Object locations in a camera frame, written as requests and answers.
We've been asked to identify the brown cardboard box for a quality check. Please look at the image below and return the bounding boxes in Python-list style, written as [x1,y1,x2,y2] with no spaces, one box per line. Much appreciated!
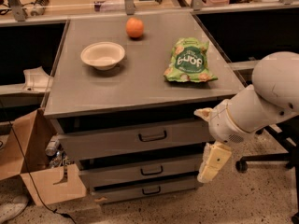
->
[0,109,87,206]

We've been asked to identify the grey drawer cabinet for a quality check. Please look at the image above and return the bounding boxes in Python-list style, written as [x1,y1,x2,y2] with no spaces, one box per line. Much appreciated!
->
[42,10,247,205]

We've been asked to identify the grey top drawer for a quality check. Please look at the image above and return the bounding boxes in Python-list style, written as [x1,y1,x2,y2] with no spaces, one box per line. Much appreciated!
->
[59,119,214,161]

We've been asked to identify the white shoe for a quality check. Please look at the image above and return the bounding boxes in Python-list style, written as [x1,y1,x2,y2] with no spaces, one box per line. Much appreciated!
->
[0,195,29,224]

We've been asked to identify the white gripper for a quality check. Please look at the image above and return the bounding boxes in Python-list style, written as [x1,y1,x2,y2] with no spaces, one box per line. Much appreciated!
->
[193,99,249,183]

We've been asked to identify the grey drawer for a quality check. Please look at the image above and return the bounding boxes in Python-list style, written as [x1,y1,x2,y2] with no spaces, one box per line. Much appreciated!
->
[91,172,202,204]
[59,119,214,161]
[79,153,202,189]

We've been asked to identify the white curved plastic part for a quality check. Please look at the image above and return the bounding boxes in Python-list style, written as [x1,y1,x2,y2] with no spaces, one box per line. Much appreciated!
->
[22,66,53,93]

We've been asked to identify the grey bottom drawer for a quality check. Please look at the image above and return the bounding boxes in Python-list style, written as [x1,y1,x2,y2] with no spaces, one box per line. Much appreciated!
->
[91,172,202,204]

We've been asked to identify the green chip bag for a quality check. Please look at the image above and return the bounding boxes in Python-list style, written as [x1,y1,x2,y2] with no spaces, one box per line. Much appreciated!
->
[164,37,218,83]

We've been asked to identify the silver can in box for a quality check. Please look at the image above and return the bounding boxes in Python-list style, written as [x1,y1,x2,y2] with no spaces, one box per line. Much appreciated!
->
[45,138,60,157]

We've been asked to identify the white paper bowl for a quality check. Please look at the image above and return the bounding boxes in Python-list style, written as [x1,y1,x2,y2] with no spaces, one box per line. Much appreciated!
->
[80,42,125,71]

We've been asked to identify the orange fruit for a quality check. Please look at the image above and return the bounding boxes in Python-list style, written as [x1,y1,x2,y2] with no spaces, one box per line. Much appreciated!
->
[126,18,144,38]

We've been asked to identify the black floor cable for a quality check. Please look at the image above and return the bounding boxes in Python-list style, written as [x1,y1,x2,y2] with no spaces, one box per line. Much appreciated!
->
[0,101,78,224]

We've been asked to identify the grey middle drawer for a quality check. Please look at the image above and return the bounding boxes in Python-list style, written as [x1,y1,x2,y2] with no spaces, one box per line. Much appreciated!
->
[79,153,202,189]

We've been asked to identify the black office chair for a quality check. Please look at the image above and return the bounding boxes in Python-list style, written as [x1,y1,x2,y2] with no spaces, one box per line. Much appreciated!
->
[235,115,299,224]

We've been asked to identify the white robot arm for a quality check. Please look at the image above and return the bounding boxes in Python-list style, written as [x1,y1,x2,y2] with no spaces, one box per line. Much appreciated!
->
[194,51,299,183]

